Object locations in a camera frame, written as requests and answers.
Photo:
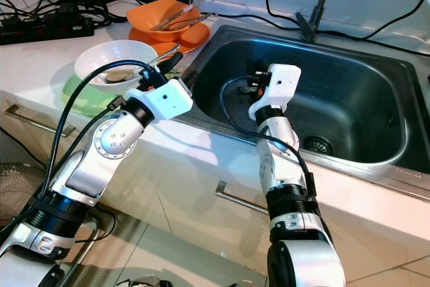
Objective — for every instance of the dark metal faucet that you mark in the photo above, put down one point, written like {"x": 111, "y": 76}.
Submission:
{"x": 321, "y": 5}

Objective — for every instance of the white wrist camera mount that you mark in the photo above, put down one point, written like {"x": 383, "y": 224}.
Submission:
{"x": 171, "y": 102}
{"x": 282, "y": 85}

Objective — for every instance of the metal tongs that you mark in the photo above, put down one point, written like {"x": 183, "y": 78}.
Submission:
{"x": 191, "y": 19}

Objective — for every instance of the black power strip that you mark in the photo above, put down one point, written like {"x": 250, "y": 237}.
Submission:
{"x": 54, "y": 28}

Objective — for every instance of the green plate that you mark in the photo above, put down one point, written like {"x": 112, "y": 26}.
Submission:
{"x": 74, "y": 102}

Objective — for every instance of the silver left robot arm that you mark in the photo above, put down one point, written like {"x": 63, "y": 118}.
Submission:
{"x": 101, "y": 159}

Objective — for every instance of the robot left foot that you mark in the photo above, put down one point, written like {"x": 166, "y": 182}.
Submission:
{"x": 144, "y": 282}

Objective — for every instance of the orange bowl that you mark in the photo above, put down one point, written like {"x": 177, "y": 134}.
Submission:
{"x": 144, "y": 28}

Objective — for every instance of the sink drain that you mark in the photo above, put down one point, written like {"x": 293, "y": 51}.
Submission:
{"x": 317, "y": 144}

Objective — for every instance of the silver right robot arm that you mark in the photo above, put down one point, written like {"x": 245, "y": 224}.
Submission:
{"x": 282, "y": 166}

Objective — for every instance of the white bowl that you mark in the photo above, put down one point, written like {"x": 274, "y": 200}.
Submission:
{"x": 107, "y": 55}

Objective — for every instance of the stainless steel sink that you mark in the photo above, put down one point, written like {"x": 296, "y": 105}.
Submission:
{"x": 363, "y": 99}

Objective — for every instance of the orange plate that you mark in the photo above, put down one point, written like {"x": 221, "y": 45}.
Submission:
{"x": 195, "y": 35}

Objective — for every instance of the white kitchen cabinet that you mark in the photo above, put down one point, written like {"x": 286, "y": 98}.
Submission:
{"x": 175, "y": 186}

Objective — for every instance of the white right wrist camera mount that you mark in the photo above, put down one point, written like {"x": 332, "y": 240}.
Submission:
{"x": 282, "y": 85}

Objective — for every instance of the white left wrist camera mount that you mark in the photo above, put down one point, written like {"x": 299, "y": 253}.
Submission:
{"x": 171, "y": 102}

